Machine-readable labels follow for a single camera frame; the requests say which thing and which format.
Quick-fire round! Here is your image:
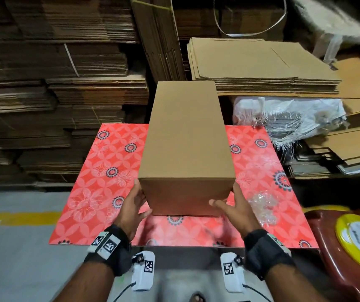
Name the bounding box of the person's right hand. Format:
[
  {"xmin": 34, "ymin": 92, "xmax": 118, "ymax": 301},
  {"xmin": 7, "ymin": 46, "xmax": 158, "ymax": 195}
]
[{"xmin": 208, "ymin": 181, "xmax": 264, "ymax": 240}]

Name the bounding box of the person's left hand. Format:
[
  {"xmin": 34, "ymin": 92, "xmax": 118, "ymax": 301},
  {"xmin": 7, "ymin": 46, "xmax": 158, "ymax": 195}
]
[{"xmin": 114, "ymin": 179, "xmax": 153, "ymax": 242}]

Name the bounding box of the large cardboard box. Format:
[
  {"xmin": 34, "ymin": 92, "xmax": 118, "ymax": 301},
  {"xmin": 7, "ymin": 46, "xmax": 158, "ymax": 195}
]
[
  {"xmin": 138, "ymin": 81, "xmax": 236, "ymax": 218},
  {"xmin": 188, "ymin": 37, "xmax": 342, "ymax": 82}
]

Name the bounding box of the low pile of cardboard sheets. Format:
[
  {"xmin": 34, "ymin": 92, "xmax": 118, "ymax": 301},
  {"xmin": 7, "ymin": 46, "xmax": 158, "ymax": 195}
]
[{"xmin": 287, "ymin": 122, "xmax": 360, "ymax": 178}]

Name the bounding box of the wall of cardboard stacks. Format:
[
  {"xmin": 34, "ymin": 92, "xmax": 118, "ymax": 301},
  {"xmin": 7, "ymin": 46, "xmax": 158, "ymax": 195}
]
[{"xmin": 0, "ymin": 0, "xmax": 291, "ymax": 186}]

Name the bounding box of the yellow-tied cardboard bundle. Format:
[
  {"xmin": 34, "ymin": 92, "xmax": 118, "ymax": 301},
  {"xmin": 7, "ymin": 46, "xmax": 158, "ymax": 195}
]
[{"xmin": 130, "ymin": 0, "xmax": 187, "ymax": 82}]

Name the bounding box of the crumpled clear tape piece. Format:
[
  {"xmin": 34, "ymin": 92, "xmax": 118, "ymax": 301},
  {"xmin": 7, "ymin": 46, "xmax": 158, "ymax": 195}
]
[{"xmin": 248, "ymin": 192, "xmax": 280, "ymax": 227}]

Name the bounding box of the red patterned table cloth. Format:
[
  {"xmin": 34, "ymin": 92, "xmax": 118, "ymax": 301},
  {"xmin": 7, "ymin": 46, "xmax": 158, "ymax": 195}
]
[{"xmin": 49, "ymin": 122, "xmax": 319, "ymax": 249}]

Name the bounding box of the white woven sack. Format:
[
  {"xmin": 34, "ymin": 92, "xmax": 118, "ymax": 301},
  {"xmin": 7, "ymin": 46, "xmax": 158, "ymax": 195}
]
[{"xmin": 232, "ymin": 96, "xmax": 349, "ymax": 151}]

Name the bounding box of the yellow round disc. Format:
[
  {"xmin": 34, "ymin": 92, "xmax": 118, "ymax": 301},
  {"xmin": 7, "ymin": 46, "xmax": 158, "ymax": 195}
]
[{"xmin": 335, "ymin": 213, "xmax": 360, "ymax": 272}]

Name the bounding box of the white plastic sack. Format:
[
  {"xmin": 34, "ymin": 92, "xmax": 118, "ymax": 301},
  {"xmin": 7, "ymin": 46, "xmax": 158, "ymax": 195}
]
[{"xmin": 290, "ymin": 0, "xmax": 360, "ymax": 63}]

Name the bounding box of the black left wrist strap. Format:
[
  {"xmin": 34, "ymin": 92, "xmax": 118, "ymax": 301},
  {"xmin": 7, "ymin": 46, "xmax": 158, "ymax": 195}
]
[{"xmin": 83, "ymin": 224, "xmax": 133, "ymax": 277}]

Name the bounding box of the black wrist strap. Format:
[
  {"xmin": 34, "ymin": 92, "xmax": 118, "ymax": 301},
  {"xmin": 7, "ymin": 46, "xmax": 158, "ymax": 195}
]
[
  {"xmin": 83, "ymin": 224, "xmax": 133, "ymax": 277},
  {"xmin": 243, "ymin": 228, "xmax": 294, "ymax": 281}
]

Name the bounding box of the black right wrist strap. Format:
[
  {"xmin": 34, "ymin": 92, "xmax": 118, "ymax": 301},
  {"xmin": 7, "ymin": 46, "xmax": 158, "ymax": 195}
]
[{"xmin": 243, "ymin": 228, "xmax": 294, "ymax": 281}]

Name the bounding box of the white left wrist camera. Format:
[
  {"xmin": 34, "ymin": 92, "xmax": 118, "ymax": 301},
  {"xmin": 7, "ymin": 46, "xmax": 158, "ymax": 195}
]
[{"xmin": 131, "ymin": 250, "xmax": 156, "ymax": 292}]

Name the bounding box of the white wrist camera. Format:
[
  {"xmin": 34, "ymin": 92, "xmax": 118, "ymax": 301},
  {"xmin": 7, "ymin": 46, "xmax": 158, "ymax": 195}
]
[
  {"xmin": 131, "ymin": 250, "xmax": 156, "ymax": 292},
  {"xmin": 220, "ymin": 251, "xmax": 246, "ymax": 293}
]

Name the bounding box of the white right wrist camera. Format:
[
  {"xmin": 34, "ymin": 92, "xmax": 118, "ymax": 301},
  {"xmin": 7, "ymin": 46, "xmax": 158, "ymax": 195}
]
[{"xmin": 220, "ymin": 251, "xmax": 246, "ymax": 293}]

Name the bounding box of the black right camera cable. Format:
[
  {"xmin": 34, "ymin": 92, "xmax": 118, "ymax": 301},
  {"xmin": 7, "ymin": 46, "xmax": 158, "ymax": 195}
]
[{"xmin": 243, "ymin": 284, "xmax": 273, "ymax": 302}]

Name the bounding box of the white plastic strap loop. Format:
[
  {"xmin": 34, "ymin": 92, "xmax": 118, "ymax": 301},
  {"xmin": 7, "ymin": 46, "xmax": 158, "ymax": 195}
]
[{"xmin": 213, "ymin": 0, "xmax": 288, "ymax": 38}]

